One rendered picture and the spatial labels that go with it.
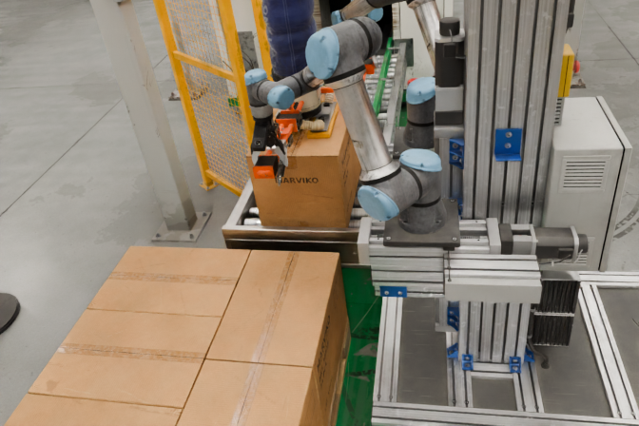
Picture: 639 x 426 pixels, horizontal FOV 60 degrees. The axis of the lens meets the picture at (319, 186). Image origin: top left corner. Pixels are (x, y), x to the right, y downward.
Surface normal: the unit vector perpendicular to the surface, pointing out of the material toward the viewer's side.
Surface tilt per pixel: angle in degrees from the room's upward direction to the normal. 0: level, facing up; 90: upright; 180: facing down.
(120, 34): 90
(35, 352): 0
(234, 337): 0
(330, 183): 90
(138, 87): 90
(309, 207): 90
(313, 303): 0
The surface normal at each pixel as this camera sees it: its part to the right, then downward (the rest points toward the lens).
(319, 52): -0.79, 0.31
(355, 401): -0.12, -0.83
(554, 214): -0.16, 0.56
